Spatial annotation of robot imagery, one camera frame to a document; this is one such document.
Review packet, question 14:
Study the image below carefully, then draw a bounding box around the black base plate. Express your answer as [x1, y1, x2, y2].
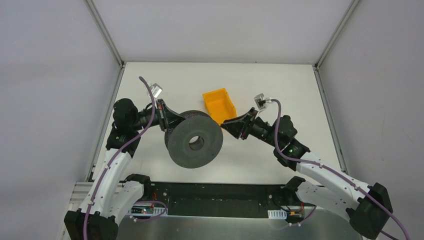
[145, 182, 301, 219]

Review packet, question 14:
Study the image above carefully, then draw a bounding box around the controller board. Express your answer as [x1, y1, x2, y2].
[130, 205, 154, 216]
[284, 208, 305, 224]

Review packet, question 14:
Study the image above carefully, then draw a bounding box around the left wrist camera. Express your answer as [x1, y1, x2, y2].
[149, 83, 163, 99]

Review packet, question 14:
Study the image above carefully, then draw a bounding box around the left controller board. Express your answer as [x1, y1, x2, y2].
[130, 205, 154, 216]

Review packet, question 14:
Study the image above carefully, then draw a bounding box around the yellow plastic bin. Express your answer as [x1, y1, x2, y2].
[202, 88, 237, 125]

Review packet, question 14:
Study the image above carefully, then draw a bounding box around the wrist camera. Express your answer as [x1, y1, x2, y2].
[149, 83, 163, 99]
[254, 93, 270, 114]

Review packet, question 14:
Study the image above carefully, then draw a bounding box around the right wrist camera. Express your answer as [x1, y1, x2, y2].
[254, 93, 270, 114]

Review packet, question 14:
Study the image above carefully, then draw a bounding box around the right controller board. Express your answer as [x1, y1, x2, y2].
[284, 208, 305, 224]

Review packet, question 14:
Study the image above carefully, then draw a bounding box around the black cable spool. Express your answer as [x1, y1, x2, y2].
[164, 110, 224, 169]

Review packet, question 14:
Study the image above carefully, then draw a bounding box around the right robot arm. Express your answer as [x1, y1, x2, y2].
[220, 108, 393, 240]

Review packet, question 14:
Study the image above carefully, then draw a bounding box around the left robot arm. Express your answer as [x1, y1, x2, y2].
[64, 98, 186, 240]

